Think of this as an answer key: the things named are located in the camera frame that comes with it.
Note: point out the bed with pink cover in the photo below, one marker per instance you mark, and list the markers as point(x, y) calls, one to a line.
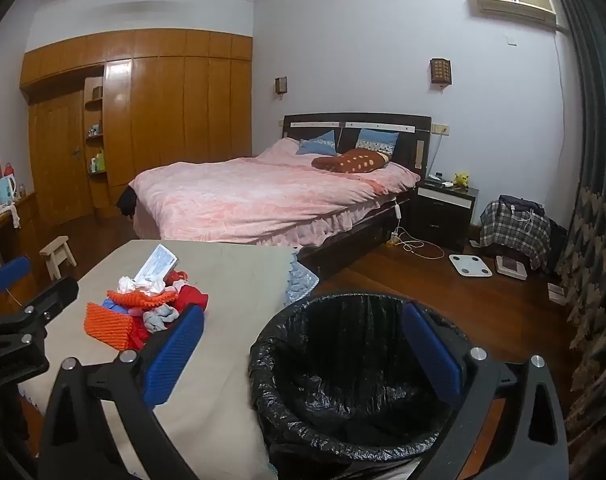
point(243, 195)

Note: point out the yellow power strip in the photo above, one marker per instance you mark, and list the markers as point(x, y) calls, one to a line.
point(393, 240)

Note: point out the white printed cardboard box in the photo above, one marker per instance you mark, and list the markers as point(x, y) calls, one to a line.
point(155, 265)

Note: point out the plaid cloth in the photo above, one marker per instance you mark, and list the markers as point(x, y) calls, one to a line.
point(508, 230)

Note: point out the blue pillow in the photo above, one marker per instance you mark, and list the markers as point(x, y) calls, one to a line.
point(318, 145)
point(378, 139)

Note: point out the white tissue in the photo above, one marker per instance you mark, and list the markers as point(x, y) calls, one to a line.
point(128, 285)

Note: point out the beige air conditioner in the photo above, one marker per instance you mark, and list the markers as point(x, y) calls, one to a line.
point(513, 2)

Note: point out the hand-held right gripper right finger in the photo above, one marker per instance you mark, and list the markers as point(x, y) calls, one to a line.
point(433, 355)

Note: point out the dark wooden bed frame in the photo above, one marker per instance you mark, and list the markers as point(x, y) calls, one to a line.
point(383, 122)

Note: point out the orange mesh sleeve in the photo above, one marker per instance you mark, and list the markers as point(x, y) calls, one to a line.
point(110, 325)
point(143, 299)

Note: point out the wooden sideboard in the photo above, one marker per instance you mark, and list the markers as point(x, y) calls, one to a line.
point(23, 220)

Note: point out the blue quilted mat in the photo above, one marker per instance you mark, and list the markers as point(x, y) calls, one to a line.
point(300, 282)

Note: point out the red cloth item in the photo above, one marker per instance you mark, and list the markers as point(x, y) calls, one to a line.
point(193, 299)

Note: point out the wooden wardrobe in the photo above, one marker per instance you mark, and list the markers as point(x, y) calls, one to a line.
point(183, 110)

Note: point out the light blue kettle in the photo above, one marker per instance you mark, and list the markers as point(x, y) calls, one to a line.
point(7, 191)

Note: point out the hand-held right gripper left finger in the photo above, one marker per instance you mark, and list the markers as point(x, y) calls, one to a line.
point(175, 355)

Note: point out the small brown wall lamp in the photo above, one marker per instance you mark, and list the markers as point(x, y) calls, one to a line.
point(281, 85)

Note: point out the green plastic bottle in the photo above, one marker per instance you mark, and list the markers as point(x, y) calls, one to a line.
point(98, 162)

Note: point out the black garment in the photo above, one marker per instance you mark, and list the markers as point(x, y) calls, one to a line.
point(128, 202)

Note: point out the beige wall outlet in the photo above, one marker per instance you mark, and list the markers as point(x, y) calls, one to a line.
point(440, 129)

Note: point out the white booklet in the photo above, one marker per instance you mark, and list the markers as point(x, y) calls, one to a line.
point(557, 292)

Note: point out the beige cloth covered table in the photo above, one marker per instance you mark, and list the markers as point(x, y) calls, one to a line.
point(233, 280)

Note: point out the white bathroom scale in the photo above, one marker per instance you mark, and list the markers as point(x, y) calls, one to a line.
point(470, 265)

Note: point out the wooden door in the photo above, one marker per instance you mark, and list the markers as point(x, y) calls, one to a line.
point(58, 160)

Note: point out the yellow plush toy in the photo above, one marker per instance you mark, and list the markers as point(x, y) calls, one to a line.
point(461, 180)

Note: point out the blue plastic bag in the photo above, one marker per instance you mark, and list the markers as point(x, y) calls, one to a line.
point(114, 305)

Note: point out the dark bag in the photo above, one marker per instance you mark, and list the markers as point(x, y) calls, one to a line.
point(515, 204)

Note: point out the brown dotted pillow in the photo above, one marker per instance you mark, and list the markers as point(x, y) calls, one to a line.
point(353, 162)

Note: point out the white rag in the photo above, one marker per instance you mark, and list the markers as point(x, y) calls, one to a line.
point(16, 215)

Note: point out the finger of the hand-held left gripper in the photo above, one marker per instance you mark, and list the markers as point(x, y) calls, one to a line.
point(8, 272)
point(53, 297)

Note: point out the dark nightstand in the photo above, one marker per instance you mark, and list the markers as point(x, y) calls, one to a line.
point(443, 215)

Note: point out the dark patterned curtain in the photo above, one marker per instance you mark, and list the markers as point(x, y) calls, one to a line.
point(598, 160)

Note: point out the bin with black plastic liner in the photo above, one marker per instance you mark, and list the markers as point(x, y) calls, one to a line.
point(343, 360)

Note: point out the white box on floor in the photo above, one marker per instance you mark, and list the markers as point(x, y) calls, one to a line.
point(512, 267)

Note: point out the large brown wall lamp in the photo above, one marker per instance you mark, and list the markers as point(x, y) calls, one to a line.
point(440, 71)

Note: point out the small wooden stool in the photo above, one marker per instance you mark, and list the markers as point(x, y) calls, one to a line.
point(57, 249)

